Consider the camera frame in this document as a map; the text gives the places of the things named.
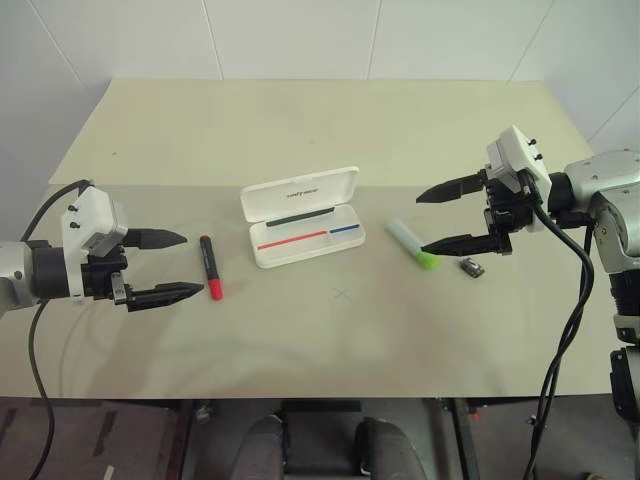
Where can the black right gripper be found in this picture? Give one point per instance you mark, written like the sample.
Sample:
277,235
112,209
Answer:
510,215

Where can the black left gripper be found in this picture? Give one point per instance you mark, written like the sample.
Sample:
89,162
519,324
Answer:
102,282

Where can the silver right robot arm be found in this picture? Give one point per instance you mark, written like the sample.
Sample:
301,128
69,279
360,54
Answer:
607,200

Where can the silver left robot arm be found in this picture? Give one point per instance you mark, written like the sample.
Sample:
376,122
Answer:
20,272

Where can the white open pencil case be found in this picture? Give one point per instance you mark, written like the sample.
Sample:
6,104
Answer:
300,200

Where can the small grey metal clip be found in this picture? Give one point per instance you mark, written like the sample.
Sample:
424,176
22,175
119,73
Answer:
472,267

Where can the red and black marker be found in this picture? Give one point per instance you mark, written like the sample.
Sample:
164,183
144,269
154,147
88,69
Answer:
211,267

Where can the green highlighter pen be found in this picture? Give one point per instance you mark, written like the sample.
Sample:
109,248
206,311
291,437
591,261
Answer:
410,242

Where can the dark red floor mat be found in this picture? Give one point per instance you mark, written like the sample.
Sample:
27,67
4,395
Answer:
100,440

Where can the dark rounded shape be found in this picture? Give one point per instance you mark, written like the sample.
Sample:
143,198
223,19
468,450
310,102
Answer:
387,452
260,450

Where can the black box under table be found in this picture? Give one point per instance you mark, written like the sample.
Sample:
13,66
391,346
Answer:
320,440

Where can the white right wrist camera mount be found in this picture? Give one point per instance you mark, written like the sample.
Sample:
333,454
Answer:
520,155

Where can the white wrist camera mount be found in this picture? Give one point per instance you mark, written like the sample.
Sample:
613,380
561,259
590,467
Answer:
520,155
90,210

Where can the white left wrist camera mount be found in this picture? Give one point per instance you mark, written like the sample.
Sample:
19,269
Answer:
90,210

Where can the black metal table frame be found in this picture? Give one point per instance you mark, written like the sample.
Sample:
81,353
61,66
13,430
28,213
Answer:
465,440

